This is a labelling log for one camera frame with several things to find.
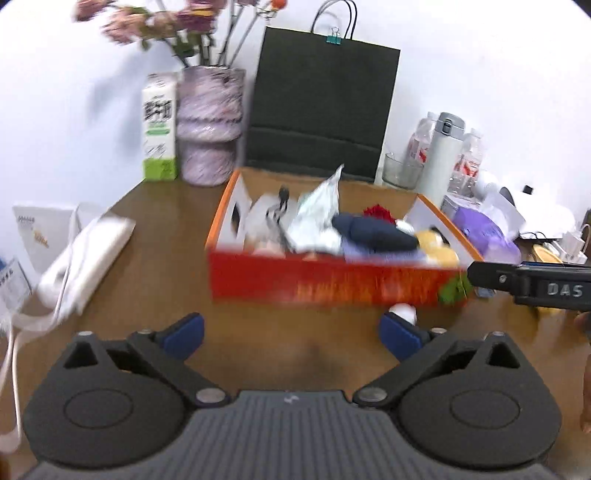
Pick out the purple marbled vase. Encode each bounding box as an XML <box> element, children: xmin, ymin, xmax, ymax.
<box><xmin>176</xmin><ymin>66</ymin><xmax>245</xmax><ymax>186</ymax></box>

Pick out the water bottle left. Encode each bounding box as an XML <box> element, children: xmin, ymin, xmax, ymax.
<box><xmin>405</xmin><ymin>112</ymin><xmax>438</xmax><ymax>163</ymax></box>

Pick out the black clip with cord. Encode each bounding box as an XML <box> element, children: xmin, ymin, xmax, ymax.
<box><xmin>266</xmin><ymin>186</ymin><xmax>293</xmax><ymax>252</ymax></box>

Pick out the navy zip case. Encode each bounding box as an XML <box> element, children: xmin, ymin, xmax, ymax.
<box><xmin>332</xmin><ymin>213</ymin><xmax>419</xmax><ymax>253</ymax></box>

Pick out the water bottle right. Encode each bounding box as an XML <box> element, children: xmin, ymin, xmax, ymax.
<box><xmin>448</xmin><ymin>129</ymin><xmax>485</xmax><ymax>197</ymax></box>

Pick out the purple tissue pack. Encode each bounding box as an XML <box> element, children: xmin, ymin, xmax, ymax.
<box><xmin>441</xmin><ymin>188</ymin><xmax>525</xmax><ymax>265</ymax></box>

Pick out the purple woven pouch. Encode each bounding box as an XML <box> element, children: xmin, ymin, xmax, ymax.
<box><xmin>342</xmin><ymin>243</ymin><xmax>427</xmax><ymax>264</ymax></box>

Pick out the black paper bag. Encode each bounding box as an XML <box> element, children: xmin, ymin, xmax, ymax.
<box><xmin>245</xmin><ymin>27</ymin><xmax>401</xmax><ymax>182</ymax></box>

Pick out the red cardboard box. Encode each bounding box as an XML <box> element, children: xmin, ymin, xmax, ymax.
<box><xmin>205</xmin><ymin>167</ymin><xmax>482</xmax><ymax>306</ymax></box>

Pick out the person right hand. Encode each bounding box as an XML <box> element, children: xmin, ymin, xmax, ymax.
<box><xmin>575</xmin><ymin>312</ymin><xmax>591</xmax><ymax>434</ymax></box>

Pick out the white thermos bottle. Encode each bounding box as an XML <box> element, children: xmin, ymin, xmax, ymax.
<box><xmin>415</xmin><ymin>112</ymin><xmax>465</xmax><ymax>207</ymax></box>

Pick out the glass cup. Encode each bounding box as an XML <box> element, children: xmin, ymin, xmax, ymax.
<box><xmin>382</xmin><ymin>152</ymin><xmax>423</xmax><ymax>190</ymax></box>

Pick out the water bottle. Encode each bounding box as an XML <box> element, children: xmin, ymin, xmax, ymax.
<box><xmin>405</xmin><ymin>112</ymin><xmax>438</xmax><ymax>163</ymax></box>
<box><xmin>448</xmin><ymin>129</ymin><xmax>485</xmax><ymax>197</ymax></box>

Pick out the dried rose bouquet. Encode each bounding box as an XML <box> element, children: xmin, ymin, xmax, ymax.
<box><xmin>73</xmin><ymin>0</ymin><xmax>287</xmax><ymax>68</ymax></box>

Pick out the yellow ceramic mug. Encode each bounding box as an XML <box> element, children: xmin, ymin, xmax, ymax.
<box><xmin>532</xmin><ymin>244</ymin><xmax>562</xmax><ymax>318</ymax></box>

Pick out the white charging cable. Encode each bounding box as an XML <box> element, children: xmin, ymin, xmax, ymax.
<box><xmin>0</xmin><ymin>257</ymin><xmax>75</xmax><ymax>453</ymax></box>

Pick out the milk carton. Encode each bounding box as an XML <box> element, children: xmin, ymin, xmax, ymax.
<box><xmin>141</xmin><ymin>73</ymin><xmax>178</xmax><ymax>181</ymax></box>

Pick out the white round lid scalloped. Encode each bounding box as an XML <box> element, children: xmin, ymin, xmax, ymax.
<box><xmin>389</xmin><ymin>303</ymin><xmax>417</xmax><ymax>325</ymax></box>

